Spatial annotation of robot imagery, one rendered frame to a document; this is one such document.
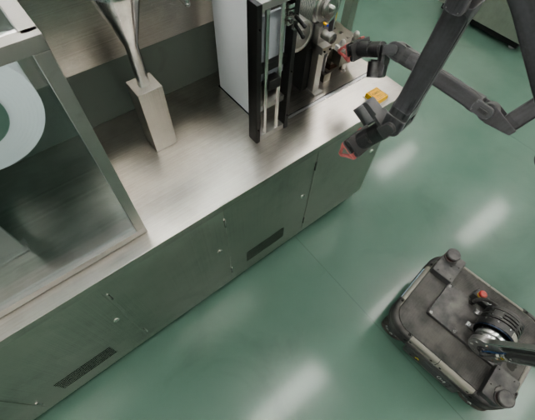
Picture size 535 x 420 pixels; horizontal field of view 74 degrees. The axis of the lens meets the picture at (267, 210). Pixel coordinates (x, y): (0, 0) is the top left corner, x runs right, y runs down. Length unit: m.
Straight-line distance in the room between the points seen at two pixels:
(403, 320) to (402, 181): 1.09
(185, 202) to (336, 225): 1.25
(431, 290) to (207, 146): 1.32
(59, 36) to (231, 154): 0.67
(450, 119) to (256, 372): 2.38
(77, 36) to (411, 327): 1.81
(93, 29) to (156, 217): 0.66
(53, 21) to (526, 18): 1.23
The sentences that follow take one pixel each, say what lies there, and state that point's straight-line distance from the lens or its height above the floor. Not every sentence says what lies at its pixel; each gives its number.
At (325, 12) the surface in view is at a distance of 1.51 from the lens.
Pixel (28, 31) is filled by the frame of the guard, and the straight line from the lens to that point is 0.78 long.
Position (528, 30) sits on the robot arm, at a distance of 0.85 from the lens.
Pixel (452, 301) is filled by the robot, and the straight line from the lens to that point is 2.03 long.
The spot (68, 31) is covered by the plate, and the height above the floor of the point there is 1.28.
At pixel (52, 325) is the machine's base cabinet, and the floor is 0.77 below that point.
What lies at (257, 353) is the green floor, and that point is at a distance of 1.99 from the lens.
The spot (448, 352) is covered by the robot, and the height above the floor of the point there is 0.24.
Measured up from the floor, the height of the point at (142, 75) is 1.22.
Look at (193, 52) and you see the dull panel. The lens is 1.66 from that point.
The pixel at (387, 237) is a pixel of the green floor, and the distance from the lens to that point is 2.36.
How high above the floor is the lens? 1.96
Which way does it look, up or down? 58 degrees down
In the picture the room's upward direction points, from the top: 3 degrees clockwise
